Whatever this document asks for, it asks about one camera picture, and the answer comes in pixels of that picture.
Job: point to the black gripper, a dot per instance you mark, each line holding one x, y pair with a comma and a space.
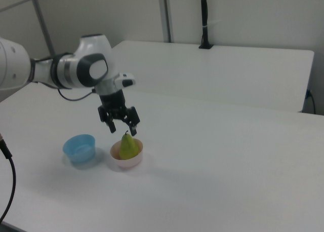
112, 102

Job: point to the green pear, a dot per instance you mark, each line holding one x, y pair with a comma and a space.
127, 147

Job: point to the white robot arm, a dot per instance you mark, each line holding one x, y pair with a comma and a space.
68, 67

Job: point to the pink plastic bowl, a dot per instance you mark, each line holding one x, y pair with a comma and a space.
129, 162

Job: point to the blue plastic bowl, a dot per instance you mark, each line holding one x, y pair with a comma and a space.
79, 149

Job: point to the slanted grey partition post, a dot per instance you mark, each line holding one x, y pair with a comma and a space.
43, 21

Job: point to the black camera pole with base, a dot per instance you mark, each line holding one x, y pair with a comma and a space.
204, 21

